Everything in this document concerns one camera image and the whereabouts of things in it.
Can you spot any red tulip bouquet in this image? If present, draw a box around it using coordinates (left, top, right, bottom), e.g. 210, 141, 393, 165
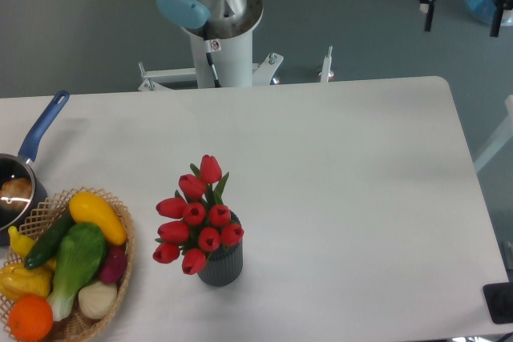
152, 155, 244, 276

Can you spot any dark grey ribbed vase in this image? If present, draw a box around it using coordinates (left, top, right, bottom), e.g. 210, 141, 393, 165
197, 211, 244, 287

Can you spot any blue plastic bag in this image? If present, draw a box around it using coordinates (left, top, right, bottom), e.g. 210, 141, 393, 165
464, 0, 495, 25

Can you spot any black device at table edge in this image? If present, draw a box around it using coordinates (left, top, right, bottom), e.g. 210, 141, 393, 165
483, 282, 513, 324

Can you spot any yellow squash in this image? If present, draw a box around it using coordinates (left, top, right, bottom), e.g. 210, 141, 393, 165
69, 191, 127, 246

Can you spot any green bok choy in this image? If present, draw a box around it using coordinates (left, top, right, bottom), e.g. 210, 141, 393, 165
47, 223, 107, 322

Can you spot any woven wicker basket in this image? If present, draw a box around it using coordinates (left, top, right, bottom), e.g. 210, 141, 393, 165
1, 187, 135, 341

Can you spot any white garlic bulb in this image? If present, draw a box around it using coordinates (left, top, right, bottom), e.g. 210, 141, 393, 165
78, 281, 117, 320

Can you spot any dark green cucumber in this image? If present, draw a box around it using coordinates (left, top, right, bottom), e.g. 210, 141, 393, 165
24, 211, 75, 270

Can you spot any brown bread roll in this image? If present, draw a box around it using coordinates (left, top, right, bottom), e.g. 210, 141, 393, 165
1, 178, 32, 212

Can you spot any yellow banana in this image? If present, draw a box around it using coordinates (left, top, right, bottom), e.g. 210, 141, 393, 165
8, 226, 36, 260

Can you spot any yellow bell pepper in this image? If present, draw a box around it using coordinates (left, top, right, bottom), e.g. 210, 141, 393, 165
1, 263, 53, 302

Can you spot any orange fruit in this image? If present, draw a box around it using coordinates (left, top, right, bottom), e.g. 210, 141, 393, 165
7, 295, 54, 341

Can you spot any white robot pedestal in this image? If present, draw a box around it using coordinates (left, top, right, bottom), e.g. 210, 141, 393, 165
137, 25, 334, 93

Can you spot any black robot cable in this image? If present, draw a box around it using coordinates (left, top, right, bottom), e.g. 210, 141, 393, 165
202, 17, 223, 88

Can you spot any blue handled saucepan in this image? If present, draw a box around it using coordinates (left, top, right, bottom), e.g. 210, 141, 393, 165
1, 91, 70, 247

